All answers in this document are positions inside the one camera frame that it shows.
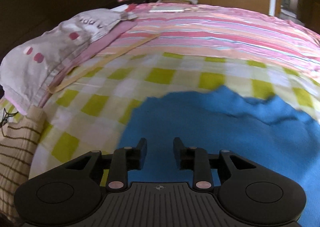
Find blue patterned knit sweater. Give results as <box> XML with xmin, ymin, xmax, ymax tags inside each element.
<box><xmin>117</xmin><ymin>84</ymin><xmax>320</xmax><ymax>227</ymax></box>

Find pink striped blanket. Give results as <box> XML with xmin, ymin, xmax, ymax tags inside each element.
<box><xmin>100</xmin><ymin>3</ymin><xmax>320</xmax><ymax>72</ymax></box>

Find beige brown-striped cloth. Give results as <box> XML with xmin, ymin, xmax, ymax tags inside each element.
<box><xmin>0</xmin><ymin>106</ymin><xmax>48</xmax><ymax>217</ymax></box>

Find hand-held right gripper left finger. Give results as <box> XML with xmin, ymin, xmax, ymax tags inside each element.
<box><xmin>64</xmin><ymin>138</ymin><xmax>148</xmax><ymax>191</ymax></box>

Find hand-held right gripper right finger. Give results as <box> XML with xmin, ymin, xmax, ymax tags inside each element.
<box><xmin>173</xmin><ymin>137</ymin><xmax>258</xmax><ymax>191</ymax></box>

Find white flat board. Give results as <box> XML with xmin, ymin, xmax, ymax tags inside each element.
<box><xmin>149</xmin><ymin>8</ymin><xmax>187</xmax><ymax>13</ymax></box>

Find grey pillow with pink dots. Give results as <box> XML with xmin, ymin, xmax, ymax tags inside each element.
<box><xmin>0</xmin><ymin>8</ymin><xmax>138</xmax><ymax>115</ymax></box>

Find green white checkered bedsheet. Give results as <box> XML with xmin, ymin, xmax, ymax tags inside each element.
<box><xmin>29</xmin><ymin>51</ymin><xmax>320</xmax><ymax>185</ymax></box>

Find dark brown wooden door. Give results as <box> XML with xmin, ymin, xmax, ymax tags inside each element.
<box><xmin>297</xmin><ymin>0</ymin><xmax>320</xmax><ymax>35</ymax></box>

